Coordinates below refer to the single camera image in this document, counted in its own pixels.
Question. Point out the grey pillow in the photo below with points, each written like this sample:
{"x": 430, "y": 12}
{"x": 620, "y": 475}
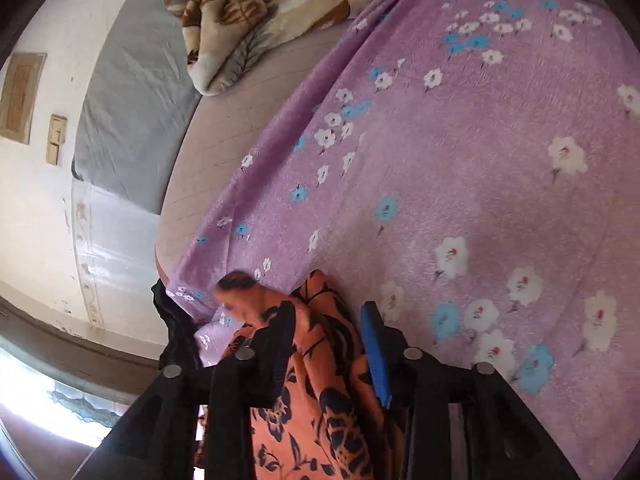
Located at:
{"x": 130, "y": 110}

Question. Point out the brown floral blanket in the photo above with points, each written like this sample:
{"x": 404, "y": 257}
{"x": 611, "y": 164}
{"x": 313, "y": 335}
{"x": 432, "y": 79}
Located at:
{"x": 235, "y": 15}

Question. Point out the wooden framed wall panel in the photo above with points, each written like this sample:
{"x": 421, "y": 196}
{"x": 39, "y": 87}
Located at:
{"x": 20, "y": 95}

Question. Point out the orange black floral garment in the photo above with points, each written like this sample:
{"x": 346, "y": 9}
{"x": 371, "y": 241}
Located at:
{"x": 312, "y": 375}

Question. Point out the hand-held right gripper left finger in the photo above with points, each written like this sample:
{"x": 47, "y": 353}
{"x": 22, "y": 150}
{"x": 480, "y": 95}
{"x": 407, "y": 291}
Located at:
{"x": 272, "y": 350}

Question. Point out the purple floral bedsheet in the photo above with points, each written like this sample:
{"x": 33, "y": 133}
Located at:
{"x": 450, "y": 185}

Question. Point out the beige wall switch plate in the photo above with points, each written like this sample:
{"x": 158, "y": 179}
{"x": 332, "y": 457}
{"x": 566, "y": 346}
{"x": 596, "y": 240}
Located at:
{"x": 56, "y": 140}

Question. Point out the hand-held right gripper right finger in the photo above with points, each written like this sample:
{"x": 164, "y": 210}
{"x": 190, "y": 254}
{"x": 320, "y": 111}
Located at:
{"x": 375, "y": 350}

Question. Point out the glossy white headboard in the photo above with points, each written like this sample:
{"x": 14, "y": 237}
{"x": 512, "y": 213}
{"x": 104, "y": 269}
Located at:
{"x": 110, "y": 250}

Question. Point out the patterned glass window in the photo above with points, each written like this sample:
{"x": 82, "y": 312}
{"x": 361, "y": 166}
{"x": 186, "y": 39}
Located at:
{"x": 60, "y": 400}

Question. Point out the black cloth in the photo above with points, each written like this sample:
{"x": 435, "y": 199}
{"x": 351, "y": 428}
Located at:
{"x": 177, "y": 330}

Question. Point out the pink quilted mattress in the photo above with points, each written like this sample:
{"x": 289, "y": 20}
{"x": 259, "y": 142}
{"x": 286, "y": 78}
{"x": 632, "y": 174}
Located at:
{"x": 235, "y": 135}

